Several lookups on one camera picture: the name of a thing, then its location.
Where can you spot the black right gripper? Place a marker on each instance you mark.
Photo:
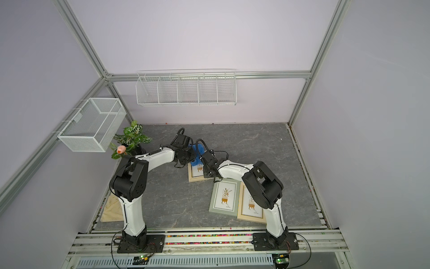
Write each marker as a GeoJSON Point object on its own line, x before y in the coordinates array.
{"type": "Point", "coordinates": [206, 175]}

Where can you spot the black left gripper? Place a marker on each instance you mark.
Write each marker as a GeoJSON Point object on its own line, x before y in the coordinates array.
{"type": "Point", "coordinates": [193, 158]}

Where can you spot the blue microfibre cloth black trim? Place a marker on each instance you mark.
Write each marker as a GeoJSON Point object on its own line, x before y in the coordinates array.
{"type": "Point", "coordinates": [199, 150]}

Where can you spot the beige picture frame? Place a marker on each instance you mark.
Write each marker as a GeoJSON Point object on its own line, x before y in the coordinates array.
{"type": "Point", "coordinates": [196, 173]}

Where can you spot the green-grey picture frame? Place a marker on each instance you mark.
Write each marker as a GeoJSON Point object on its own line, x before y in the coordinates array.
{"type": "Point", "coordinates": [225, 197]}

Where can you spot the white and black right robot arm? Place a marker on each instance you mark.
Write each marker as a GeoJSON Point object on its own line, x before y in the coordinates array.
{"type": "Point", "coordinates": [265, 189]}

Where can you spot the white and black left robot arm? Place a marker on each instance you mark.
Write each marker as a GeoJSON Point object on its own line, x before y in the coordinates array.
{"type": "Point", "coordinates": [130, 180]}

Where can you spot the black glossy plant vase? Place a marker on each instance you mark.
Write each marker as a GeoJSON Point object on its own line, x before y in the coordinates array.
{"type": "Point", "coordinates": [137, 150]}

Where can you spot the green artificial plant pink flower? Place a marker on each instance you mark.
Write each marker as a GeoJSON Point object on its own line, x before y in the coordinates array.
{"type": "Point", "coordinates": [132, 136]}

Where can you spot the left electronics board green led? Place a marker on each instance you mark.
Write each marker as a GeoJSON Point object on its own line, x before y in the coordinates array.
{"type": "Point", "coordinates": [140, 260]}

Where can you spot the electronics board green led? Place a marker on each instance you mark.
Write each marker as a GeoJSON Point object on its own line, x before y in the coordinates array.
{"type": "Point", "coordinates": [281, 260]}
{"type": "Point", "coordinates": [140, 260]}

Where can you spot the right electronics board green led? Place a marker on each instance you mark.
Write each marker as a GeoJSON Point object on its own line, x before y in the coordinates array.
{"type": "Point", "coordinates": [281, 260]}

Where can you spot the light wood picture frame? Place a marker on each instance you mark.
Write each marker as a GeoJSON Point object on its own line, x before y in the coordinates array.
{"type": "Point", "coordinates": [248, 209]}

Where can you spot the long white wire shelf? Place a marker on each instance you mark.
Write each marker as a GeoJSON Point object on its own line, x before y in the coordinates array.
{"type": "Point", "coordinates": [186, 87]}

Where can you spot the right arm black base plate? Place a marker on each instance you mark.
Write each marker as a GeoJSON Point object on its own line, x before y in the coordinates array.
{"type": "Point", "coordinates": [267, 242]}

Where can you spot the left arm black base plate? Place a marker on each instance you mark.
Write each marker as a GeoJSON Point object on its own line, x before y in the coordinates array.
{"type": "Point", "coordinates": [149, 243]}

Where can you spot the white wire basket left wall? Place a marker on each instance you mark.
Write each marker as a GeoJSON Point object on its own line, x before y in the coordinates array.
{"type": "Point", "coordinates": [94, 125]}

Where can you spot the white vented cable duct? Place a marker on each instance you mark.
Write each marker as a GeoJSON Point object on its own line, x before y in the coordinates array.
{"type": "Point", "coordinates": [179, 261]}

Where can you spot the aluminium cage frame profiles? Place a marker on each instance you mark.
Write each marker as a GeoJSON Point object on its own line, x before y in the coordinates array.
{"type": "Point", "coordinates": [21, 178]}

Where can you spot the aluminium mounting rail front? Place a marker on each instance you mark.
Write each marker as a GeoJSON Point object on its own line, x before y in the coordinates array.
{"type": "Point", "coordinates": [210, 240]}

